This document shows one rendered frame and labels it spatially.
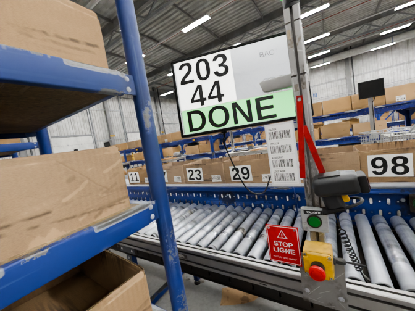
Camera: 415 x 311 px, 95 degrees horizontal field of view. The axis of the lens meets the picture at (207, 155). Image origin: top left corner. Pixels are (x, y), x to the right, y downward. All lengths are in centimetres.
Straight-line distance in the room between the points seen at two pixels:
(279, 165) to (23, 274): 58
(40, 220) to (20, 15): 23
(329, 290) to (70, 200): 72
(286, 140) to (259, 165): 69
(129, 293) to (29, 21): 37
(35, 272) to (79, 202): 9
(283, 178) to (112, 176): 49
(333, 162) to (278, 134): 65
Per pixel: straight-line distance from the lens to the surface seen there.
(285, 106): 74
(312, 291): 81
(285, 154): 63
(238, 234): 103
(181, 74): 81
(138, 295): 38
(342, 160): 124
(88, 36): 36
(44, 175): 29
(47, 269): 27
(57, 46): 33
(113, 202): 33
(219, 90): 75
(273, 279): 84
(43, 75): 28
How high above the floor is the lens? 123
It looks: 5 degrees down
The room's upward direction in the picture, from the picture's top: 9 degrees counter-clockwise
